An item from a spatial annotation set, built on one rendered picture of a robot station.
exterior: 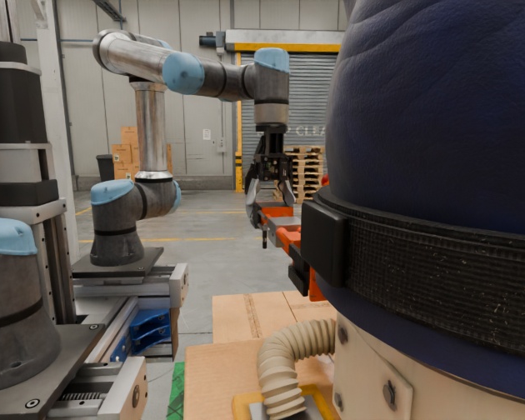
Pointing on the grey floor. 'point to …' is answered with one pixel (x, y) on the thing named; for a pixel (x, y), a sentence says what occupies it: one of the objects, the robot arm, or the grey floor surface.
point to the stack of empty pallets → (314, 174)
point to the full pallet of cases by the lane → (123, 165)
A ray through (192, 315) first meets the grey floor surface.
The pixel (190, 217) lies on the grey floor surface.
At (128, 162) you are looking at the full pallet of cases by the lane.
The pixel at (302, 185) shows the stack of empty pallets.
